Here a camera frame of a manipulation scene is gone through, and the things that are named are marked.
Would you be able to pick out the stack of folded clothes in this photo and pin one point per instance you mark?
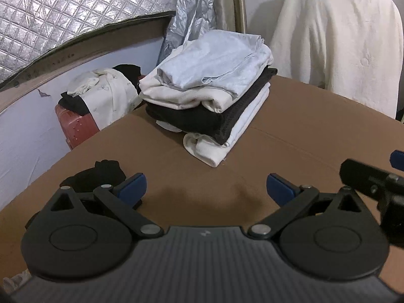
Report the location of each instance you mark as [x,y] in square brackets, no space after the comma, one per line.
[195,120]

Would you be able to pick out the thick cream folded garment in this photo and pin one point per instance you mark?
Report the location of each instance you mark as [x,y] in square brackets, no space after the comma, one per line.
[205,150]

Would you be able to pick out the pale blue-white shirt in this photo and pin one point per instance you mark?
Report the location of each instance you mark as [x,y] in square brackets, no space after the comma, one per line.
[214,60]

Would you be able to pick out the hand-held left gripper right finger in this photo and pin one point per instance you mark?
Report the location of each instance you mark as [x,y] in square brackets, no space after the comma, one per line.
[279,189]

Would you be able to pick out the white folded garment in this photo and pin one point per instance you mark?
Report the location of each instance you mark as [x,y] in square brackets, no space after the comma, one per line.
[249,113]

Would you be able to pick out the silver plastic cover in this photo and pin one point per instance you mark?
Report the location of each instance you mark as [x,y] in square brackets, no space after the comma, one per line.
[189,15]

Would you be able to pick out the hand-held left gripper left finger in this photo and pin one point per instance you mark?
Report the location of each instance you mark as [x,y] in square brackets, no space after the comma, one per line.
[134,187]

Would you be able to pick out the silver quilted insulation sheet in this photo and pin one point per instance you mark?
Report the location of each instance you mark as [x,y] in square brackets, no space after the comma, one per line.
[63,12]

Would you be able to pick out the cream floral cloth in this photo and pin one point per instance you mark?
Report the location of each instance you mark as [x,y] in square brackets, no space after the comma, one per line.
[107,97]

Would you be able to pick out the red suitcase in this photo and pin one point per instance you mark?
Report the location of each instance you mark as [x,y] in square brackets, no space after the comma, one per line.
[75,129]

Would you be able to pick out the curved wooden frame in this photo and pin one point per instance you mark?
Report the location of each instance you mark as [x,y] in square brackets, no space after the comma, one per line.
[63,58]

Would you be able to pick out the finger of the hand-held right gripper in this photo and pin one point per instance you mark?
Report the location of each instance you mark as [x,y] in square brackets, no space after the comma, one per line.
[359,175]
[397,158]

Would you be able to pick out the beige upright board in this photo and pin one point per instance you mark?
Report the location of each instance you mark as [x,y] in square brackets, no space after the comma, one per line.
[232,3]

